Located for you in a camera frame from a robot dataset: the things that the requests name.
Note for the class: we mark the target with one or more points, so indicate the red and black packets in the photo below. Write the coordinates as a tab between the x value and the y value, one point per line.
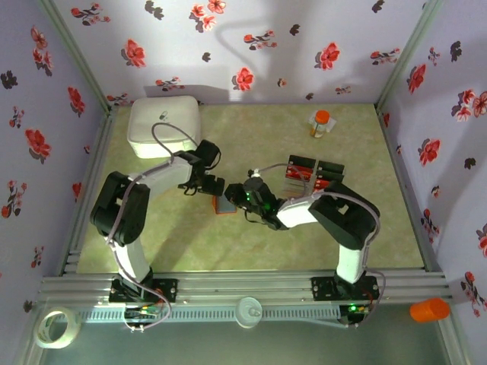
293	188

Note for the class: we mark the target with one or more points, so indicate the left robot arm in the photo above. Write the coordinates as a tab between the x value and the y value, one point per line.
121	205

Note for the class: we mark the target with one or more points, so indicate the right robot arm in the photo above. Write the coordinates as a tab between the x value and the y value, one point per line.
342	220

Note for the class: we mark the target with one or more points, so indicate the black VIP card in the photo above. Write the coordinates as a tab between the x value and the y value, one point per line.
329	176
302	160
331	166

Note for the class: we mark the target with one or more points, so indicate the white medicine bag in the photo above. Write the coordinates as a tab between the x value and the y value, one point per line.
144	114

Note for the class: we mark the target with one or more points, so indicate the pill bottle with orange cap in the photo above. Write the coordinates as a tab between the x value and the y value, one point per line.
321	118

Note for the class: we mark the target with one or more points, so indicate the orange plastic cup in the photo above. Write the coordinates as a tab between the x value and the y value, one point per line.
430	311

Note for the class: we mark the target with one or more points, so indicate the clear tape roll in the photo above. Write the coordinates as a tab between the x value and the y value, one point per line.
39	334

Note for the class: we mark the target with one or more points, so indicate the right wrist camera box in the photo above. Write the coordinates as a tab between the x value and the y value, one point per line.
255	187

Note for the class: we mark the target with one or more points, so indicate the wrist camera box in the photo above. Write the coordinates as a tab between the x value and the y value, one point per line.
209	154
255	187

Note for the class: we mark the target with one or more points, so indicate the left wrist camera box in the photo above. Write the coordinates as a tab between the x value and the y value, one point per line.
209	154

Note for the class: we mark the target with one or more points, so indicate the wide aluminium base rail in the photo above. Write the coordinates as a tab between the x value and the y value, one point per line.
243	285

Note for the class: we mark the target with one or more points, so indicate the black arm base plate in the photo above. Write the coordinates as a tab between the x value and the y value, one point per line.
323	289
167	291

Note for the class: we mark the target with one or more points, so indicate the aluminium frame rail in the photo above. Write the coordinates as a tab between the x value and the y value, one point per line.
407	190
99	152

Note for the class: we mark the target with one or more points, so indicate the aluminium frame post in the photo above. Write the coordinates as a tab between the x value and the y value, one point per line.
26	338
77	53
454	342
407	53

